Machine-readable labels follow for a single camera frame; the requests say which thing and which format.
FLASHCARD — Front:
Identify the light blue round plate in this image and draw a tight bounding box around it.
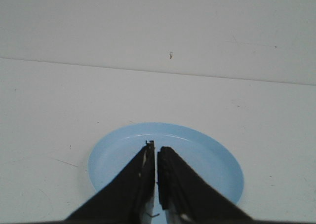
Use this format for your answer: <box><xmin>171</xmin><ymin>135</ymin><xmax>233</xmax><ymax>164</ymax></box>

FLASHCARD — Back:
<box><xmin>87</xmin><ymin>122</ymin><xmax>244</xmax><ymax>204</ymax></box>

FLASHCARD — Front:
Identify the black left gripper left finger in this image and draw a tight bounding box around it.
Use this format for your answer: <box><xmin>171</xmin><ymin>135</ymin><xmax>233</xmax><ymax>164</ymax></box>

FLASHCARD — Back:
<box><xmin>66</xmin><ymin>141</ymin><xmax>156</xmax><ymax>221</ymax></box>

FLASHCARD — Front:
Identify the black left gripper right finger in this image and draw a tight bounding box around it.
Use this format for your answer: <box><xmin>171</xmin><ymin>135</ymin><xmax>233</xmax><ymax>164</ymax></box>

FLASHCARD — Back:
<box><xmin>157</xmin><ymin>147</ymin><xmax>252</xmax><ymax>221</ymax></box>

